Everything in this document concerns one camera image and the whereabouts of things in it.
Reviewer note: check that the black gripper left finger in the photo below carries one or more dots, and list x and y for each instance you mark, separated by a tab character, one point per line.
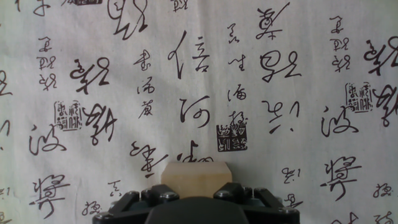
130	208

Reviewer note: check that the small wooden block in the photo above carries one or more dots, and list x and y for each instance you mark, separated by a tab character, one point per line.
196	179

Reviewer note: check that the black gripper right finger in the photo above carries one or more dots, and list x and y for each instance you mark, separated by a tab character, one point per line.
264	208

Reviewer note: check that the beige calligraphy print cloth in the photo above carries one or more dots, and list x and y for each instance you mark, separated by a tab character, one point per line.
124	46

